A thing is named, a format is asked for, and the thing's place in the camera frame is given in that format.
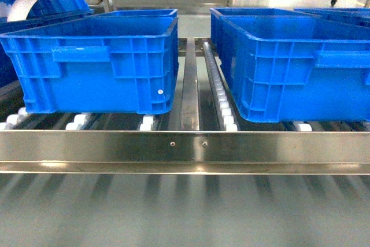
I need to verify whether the white roller track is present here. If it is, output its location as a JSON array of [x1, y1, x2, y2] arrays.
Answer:
[[203, 41, 239, 132]]

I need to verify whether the left blue plastic bin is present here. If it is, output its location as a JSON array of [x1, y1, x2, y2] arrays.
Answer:
[[1, 16, 179, 115]]

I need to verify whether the blue plastic bin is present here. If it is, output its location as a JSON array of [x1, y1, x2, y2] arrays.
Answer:
[[210, 8, 369, 123], [1, 16, 179, 115]]

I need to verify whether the right blue plastic bin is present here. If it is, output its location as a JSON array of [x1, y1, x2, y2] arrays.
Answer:
[[210, 8, 369, 123]]

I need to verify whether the grey curved strip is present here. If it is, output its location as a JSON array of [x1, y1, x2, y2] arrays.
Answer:
[[7, 0, 38, 22]]

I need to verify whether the steel roller shelf frame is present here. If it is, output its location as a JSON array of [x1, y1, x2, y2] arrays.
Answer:
[[1, 38, 369, 175]]

